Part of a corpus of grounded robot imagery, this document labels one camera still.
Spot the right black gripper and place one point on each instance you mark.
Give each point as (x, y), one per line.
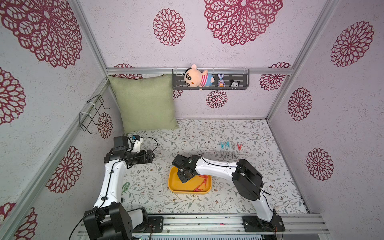
(183, 172)

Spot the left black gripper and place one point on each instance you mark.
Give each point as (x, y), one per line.
(142, 159)

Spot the yellow plastic storage box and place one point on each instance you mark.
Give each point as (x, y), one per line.
(176, 186)

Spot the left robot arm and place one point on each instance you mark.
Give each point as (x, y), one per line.
(108, 220)

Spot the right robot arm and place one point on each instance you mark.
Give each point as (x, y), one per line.
(248, 182)

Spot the pile of coloured clothespins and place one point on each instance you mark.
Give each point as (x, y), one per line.
(203, 186)

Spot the green cushion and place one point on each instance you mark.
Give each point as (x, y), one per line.
(145, 104)

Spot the cartoon boy plush doll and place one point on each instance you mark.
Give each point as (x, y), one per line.
(197, 79)

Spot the small blue rabbit figure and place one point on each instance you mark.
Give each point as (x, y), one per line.
(221, 82)

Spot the black white mouse figure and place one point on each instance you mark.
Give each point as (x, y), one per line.
(234, 84)

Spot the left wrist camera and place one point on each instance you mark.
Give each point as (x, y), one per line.
(136, 141)

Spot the black wire wall rack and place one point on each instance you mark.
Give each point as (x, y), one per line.
(87, 118)

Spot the dark grey wall shelf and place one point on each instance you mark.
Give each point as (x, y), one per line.
(242, 76)

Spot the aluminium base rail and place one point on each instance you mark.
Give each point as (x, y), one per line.
(234, 225)

